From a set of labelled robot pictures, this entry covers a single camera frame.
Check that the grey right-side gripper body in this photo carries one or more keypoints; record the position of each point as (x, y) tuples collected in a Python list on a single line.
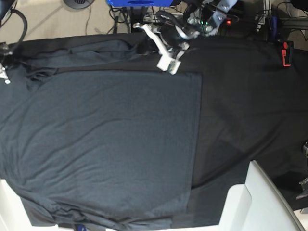
[(4, 52)]

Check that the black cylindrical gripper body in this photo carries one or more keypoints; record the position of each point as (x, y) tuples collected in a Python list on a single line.
[(174, 36)]

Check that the dark grey long-sleeve T-shirt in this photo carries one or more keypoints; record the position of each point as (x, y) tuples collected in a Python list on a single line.
[(103, 148)]

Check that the blue plastic bin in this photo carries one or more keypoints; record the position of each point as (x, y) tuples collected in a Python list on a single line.
[(140, 3)]

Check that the round grey chair base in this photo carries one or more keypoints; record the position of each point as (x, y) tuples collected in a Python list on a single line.
[(78, 4)]

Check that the black table cloth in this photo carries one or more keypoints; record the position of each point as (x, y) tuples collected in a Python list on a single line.
[(251, 108)]

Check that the red and black clamp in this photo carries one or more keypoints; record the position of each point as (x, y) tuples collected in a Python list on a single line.
[(287, 53)]

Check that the white foam block left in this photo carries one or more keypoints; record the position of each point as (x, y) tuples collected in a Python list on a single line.
[(13, 216)]

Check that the blue clamp at bottom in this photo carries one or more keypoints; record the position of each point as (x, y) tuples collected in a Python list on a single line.
[(81, 228)]

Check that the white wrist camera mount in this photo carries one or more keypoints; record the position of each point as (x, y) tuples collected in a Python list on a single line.
[(169, 61)]

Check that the black table leg post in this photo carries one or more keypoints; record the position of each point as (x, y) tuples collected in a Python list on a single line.
[(136, 15)]

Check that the aluminium frame rail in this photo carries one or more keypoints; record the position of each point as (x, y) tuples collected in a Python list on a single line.
[(300, 23)]

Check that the grey metal bracket right edge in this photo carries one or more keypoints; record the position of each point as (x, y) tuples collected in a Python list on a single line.
[(304, 186)]

